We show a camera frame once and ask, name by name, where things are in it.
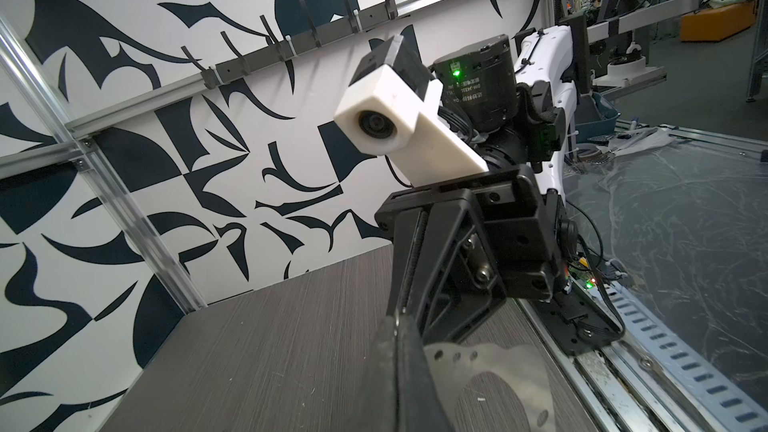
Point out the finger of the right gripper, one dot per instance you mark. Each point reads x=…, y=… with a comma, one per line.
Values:
x=445, y=276

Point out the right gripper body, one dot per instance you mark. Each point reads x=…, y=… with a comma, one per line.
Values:
x=530, y=235

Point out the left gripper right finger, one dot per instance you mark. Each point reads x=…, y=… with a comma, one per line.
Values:
x=419, y=406

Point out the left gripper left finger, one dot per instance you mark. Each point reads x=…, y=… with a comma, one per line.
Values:
x=377, y=406

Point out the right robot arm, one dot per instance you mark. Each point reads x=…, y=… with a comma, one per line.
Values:
x=529, y=126

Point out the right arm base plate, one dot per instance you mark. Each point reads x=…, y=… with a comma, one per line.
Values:
x=576, y=323

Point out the white cable duct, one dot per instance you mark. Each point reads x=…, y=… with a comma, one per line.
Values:
x=723, y=405

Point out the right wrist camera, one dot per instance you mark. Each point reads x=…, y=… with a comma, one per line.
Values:
x=390, y=108

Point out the black wall hook rack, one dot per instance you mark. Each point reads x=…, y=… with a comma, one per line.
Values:
x=354, y=22

